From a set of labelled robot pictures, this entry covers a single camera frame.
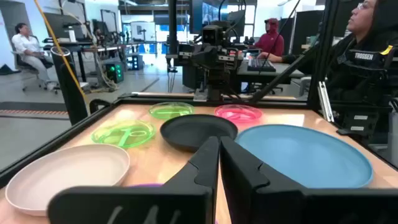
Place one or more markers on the white metal bracket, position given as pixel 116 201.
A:
pixel 326 102

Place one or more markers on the black plastic plate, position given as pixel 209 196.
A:
pixel 192 130

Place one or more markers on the purple plastic plate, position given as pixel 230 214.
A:
pixel 146 184

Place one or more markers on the thin black vertical pole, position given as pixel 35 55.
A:
pixel 172 28

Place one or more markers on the black cylindrical post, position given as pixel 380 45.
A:
pixel 70 90

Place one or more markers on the blue plastic plate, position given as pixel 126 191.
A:
pixel 304 155

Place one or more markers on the black keyboard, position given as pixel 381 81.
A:
pixel 259 64

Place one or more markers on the translucent green plastic plate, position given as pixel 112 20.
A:
pixel 122 133
pixel 171 110

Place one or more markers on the large dark monitor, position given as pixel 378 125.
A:
pixel 205 14

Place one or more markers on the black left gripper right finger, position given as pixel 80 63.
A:
pixel 264 199

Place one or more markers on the translucent pink plastic plate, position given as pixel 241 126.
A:
pixel 237 112

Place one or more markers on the green-lit computer tower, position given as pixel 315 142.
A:
pixel 114 72

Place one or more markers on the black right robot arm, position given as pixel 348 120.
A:
pixel 217 84

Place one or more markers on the office chair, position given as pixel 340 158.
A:
pixel 23 67

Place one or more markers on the black rig frame post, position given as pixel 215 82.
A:
pixel 323 46

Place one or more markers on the pale pinkish plastic plate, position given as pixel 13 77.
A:
pixel 65 174

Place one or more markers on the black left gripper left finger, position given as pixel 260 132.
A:
pixel 186 202

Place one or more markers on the grey office desk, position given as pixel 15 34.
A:
pixel 280 74

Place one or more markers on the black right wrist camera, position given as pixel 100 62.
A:
pixel 212 34

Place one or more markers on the black diagonal rig strut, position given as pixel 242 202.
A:
pixel 286 74

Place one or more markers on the person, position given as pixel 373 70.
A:
pixel 363 18
pixel 28 46
pixel 270 42

